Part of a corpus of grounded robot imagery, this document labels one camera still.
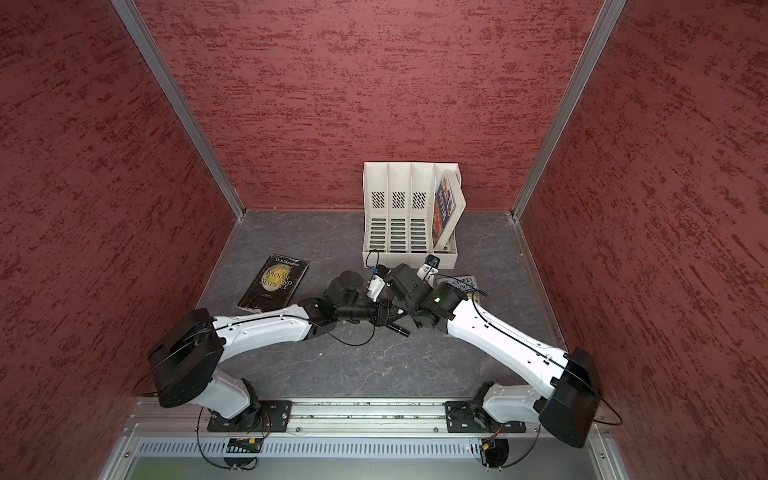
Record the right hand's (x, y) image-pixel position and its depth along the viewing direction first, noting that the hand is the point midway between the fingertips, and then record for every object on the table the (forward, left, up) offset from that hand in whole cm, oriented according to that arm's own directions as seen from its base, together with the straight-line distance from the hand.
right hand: (403, 299), depth 78 cm
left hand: (-4, 0, -1) cm, 5 cm away
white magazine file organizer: (+43, -5, -12) cm, 45 cm away
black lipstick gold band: (-3, +1, -14) cm, 15 cm away
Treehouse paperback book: (+13, -21, -14) cm, 28 cm away
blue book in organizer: (+31, -16, +5) cm, 36 cm away
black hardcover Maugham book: (+14, +42, -13) cm, 47 cm away
